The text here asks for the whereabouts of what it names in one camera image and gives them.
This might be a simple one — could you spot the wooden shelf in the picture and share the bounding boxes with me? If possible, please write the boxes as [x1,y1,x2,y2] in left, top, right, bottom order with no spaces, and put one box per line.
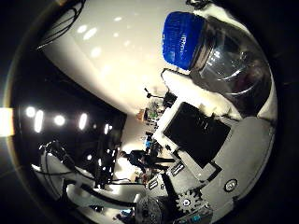
[135,108,149,123]

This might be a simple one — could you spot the green potted plant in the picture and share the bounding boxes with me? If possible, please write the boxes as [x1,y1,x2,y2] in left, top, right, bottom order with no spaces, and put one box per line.
[146,102,164,122]

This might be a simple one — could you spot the clear plastic bottle blue cap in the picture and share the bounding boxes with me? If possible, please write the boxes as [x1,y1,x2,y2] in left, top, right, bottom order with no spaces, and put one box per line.
[161,10,274,118]

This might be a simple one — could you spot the person in dark blue sweater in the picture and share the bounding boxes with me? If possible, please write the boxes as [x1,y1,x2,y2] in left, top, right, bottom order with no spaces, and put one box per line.
[120,148,177,174]

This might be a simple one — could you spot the black tripod stand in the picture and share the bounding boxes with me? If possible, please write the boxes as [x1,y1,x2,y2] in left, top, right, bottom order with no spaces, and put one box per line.
[143,87,178,108]

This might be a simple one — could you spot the black hanging cable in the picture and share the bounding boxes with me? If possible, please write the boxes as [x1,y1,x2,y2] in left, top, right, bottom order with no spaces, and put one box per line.
[36,0,88,50]

